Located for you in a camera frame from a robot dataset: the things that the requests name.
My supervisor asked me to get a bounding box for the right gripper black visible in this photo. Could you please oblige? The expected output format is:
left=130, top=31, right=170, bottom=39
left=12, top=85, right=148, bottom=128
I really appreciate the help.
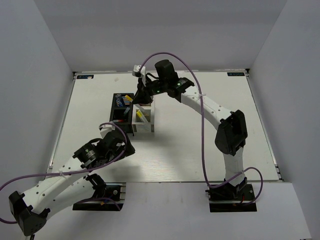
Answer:
left=133, top=76, right=169, bottom=104

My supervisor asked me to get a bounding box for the yellow cap marker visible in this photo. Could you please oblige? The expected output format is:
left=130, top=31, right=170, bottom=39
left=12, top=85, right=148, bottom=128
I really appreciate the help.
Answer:
left=136, top=111, right=148, bottom=123

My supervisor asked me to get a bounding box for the blue white glue tube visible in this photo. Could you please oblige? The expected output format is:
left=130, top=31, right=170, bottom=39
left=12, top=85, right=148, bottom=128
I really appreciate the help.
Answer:
left=115, top=93, right=125, bottom=107

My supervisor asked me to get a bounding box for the red refill pen pack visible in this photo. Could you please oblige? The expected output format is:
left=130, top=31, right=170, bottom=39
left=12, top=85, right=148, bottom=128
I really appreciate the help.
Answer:
left=113, top=119, right=125, bottom=123

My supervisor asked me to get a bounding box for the pale yellow white marker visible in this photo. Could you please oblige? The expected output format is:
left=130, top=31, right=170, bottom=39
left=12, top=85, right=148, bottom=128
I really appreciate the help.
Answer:
left=134, top=104, right=147, bottom=114

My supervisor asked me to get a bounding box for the green thin pen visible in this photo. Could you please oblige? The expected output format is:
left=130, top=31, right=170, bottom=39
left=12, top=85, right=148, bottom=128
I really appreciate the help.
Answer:
left=123, top=107, right=130, bottom=121

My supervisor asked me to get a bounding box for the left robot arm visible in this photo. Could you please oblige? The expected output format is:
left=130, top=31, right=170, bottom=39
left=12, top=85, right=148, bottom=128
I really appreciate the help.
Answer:
left=8, top=129, right=135, bottom=237

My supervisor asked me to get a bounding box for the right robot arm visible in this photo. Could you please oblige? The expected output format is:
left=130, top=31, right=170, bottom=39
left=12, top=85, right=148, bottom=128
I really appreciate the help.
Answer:
left=132, top=59, right=248, bottom=200

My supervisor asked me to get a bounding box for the black pen holder box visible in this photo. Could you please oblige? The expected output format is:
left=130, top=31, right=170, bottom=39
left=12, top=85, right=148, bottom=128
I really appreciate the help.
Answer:
left=109, top=93, right=134, bottom=135

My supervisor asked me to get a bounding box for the white pen holder box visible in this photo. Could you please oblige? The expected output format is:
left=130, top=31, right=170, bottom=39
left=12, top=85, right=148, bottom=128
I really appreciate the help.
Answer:
left=131, top=101, right=155, bottom=135

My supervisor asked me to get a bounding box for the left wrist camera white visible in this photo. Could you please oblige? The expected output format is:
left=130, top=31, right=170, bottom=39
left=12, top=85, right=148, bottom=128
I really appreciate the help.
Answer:
left=98, top=122, right=115, bottom=139

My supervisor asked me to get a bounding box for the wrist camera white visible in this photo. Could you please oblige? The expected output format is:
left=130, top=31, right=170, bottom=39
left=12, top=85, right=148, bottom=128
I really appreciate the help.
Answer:
left=98, top=122, right=115, bottom=139
left=132, top=65, right=146, bottom=85

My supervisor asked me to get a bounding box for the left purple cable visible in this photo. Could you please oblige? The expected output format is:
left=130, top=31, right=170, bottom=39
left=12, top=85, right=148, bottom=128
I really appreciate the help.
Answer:
left=0, top=121, right=128, bottom=225

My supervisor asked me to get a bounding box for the purple cable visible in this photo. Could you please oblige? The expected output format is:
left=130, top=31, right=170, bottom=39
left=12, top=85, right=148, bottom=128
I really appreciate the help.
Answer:
left=139, top=51, right=264, bottom=206
left=0, top=121, right=128, bottom=225

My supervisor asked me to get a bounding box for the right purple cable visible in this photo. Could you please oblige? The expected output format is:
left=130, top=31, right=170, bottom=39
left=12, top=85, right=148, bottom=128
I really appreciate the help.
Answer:
left=139, top=51, right=264, bottom=206

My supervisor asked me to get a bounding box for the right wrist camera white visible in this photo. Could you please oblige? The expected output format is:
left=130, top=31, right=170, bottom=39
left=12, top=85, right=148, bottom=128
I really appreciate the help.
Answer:
left=132, top=65, right=146, bottom=85

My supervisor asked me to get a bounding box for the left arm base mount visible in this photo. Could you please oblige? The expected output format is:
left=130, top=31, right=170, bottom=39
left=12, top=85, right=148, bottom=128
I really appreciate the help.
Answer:
left=72, top=173, right=126, bottom=212

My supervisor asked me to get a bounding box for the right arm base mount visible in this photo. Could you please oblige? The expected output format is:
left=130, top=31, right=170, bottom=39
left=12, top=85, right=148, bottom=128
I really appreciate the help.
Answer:
left=205, top=180, right=257, bottom=213

